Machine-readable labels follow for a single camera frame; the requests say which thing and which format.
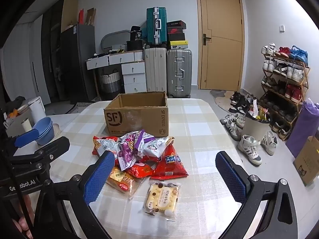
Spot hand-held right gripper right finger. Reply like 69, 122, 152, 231
216, 151, 297, 239

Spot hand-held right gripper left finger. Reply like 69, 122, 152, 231
32, 151, 116, 239

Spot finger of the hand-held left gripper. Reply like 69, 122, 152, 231
7, 137, 71, 173
14, 128, 41, 148

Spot clear bread packet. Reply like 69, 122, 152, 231
105, 166, 146, 201

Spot red and white chip packet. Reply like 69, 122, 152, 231
92, 136, 121, 158

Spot purple grape candy packet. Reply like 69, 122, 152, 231
115, 131, 142, 172

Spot red packet with blue label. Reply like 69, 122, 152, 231
150, 143, 189, 180

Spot white and red snack packet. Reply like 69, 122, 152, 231
143, 137, 174, 163

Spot yellow biscuit packet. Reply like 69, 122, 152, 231
142, 180, 181, 216

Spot brown cardboard box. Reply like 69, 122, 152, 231
104, 91, 169, 137

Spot person's left hand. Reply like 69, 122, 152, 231
13, 195, 35, 239

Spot white plate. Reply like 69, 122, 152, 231
51, 123, 62, 140

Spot stack of blue bowls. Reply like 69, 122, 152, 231
32, 117, 54, 146

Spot white kettle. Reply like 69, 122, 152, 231
28, 96, 47, 127

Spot white high-top sneaker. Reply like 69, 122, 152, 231
261, 130, 279, 155
237, 134, 262, 166

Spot dark cloth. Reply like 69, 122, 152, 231
4, 96, 29, 116

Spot cluster of worn sneakers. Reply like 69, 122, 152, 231
219, 91, 255, 140

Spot beige checked tablecloth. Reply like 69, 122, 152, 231
15, 98, 250, 239

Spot colourful wrappers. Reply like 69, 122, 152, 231
245, 99, 271, 123

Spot white wardrobe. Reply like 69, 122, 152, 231
0, 15, 51, 105

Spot brown printed paper bag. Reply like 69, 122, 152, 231
292, 135, 319, 187

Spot beige round rug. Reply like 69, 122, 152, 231
209, 89, 250, 115

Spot woven laundry basket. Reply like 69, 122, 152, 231
101, 68, 122, 100

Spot purple bag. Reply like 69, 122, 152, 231
285, 99, 319, 159

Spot dark grey refrigerator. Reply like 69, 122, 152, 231
59, 24, 97, 104

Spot dark wardrobe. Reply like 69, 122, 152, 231
41, 0, 73, 105

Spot white dresser with drawers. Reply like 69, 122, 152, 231
86, 49, 148, 94

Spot silver suitcase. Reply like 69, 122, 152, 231
166, 49, 193, 98

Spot beige suitcase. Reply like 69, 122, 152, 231
144, 47, 167, 94

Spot grey oval mirror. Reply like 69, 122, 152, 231
101, 29, 131, 53

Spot rows of assorted shoes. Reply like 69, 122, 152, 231
261, 43, 310, 140

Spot black storage box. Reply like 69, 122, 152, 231
126, 40, 145, 52

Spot wooden shoe rack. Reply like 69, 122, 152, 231
260, 52, 311, 140

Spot flat cardboard sheet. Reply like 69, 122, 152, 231
61, 0, 79, 33

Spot brown paper bags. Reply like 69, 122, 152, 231
86, 8, 97, 26

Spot wooden door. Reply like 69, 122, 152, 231
196, 0, 244, 90

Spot black bag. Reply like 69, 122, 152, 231
130, 25, 143, 41

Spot yellow and black shoe box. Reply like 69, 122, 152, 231
169, 40, 189, 50

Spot plain black shoe box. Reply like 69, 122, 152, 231
168, 33, 186, 42

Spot teal suitcase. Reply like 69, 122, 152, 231
146, 7, 168, 47

